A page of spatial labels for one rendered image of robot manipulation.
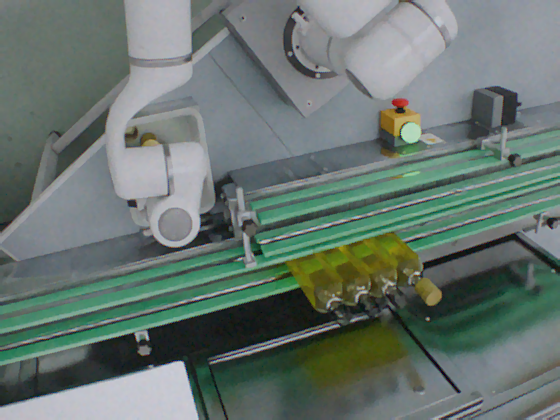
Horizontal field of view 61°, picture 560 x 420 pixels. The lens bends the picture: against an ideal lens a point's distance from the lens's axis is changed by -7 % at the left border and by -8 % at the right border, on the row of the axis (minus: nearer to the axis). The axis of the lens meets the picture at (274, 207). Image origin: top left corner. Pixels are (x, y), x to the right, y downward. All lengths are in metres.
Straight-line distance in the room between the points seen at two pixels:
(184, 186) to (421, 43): 0.38
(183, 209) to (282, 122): 0.46
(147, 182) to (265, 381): 0.47
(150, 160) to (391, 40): 0.37
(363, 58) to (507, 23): 0.74
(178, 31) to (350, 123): 0.63
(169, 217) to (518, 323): 0.79
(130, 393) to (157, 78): 0.62
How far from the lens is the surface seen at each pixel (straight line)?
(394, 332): 1.09
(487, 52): 1.38
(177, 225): 0.75
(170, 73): 0.68
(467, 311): 1.22
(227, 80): 1.08
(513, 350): 1.14
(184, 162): 0.73
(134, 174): 0.73
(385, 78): 0.71
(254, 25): 0.96
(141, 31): 0.67
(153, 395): 1.03
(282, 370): 1.02
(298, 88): 1.00
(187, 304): 1.06
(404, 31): 0.72
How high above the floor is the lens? 1.77
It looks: 58 degrees down
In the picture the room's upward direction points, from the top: 144 degrees clockwise
